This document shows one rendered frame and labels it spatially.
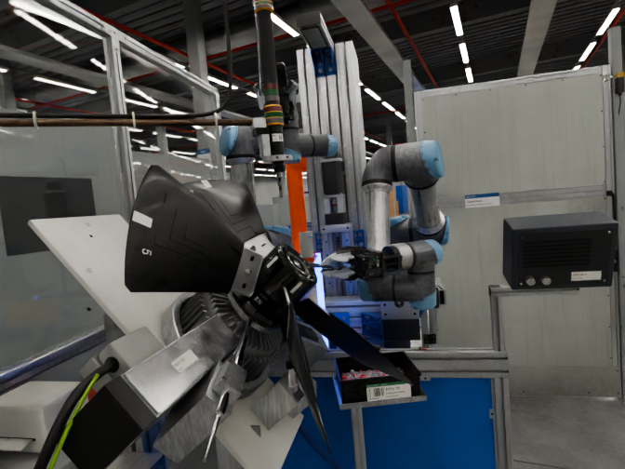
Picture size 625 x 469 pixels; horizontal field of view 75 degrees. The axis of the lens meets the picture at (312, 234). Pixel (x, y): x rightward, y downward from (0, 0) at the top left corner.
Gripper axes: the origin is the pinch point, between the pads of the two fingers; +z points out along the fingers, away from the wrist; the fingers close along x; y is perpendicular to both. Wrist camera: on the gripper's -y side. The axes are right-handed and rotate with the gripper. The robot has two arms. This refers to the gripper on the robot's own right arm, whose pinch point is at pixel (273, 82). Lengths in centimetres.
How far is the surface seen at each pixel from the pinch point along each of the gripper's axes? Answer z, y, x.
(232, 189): 0.9, 25.6, 13.0
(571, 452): -90, 167, -123
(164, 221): 40, 31, 16
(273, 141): 10.3, 15.9, 0.2
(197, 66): -654, -220, 200
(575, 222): -8, 42, -78
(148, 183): 39.1, 24.7, 18.0
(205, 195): 6.3, 26.8, 18.6
